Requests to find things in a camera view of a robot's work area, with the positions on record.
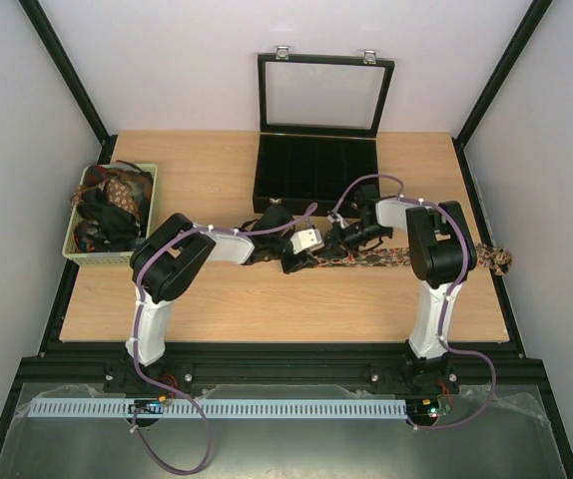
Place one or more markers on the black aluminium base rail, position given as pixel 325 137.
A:
pixel 374 368

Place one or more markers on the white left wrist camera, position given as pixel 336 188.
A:
pixel 309 239

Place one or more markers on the brown patterned tie over basket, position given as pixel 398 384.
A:
pixel 109 196

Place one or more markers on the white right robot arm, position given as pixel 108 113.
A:
pixel 441 252

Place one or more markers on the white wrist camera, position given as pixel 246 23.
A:
pixel 336 219
pixel 309 239

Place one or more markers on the black compartment display box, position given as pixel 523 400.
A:
pixel 319 119

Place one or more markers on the light blue slotted cable duct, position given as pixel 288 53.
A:
pixel 219 408

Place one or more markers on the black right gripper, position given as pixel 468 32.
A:
pixel 339 238

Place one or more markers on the dark ties in basket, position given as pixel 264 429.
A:
pixel 112 219

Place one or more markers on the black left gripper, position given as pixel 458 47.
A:
pixel 297 262

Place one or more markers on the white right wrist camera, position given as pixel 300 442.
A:
pixel 336 219

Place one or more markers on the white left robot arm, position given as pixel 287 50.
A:
pixel 166 264

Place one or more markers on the patterned paisley tie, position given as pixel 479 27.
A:
pixel 497 259

